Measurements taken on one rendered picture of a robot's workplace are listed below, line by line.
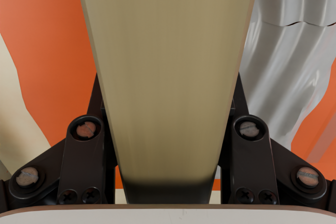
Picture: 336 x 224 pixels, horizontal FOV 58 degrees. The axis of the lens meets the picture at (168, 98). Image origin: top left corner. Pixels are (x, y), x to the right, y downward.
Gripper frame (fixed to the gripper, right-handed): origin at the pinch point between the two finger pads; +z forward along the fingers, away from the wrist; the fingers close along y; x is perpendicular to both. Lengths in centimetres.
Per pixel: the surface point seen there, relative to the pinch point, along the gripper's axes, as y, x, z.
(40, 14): -7.0, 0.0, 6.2
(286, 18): 6.2, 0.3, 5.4
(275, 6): 5.5, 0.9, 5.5
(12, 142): -13.0, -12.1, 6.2
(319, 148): 12.9, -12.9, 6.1
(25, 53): -8.7, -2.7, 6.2
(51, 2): -6.2, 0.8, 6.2
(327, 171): 15.1, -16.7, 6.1
